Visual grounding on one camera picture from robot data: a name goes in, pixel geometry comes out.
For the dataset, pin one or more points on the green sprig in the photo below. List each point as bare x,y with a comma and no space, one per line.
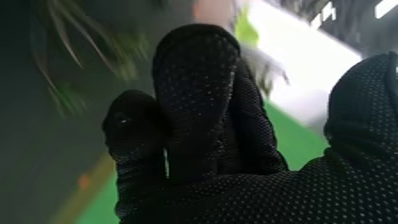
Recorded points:
131,46
62,46

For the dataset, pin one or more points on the dark mat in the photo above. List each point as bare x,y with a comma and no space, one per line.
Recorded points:
35,150

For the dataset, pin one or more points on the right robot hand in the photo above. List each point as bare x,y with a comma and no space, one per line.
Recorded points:
236,193

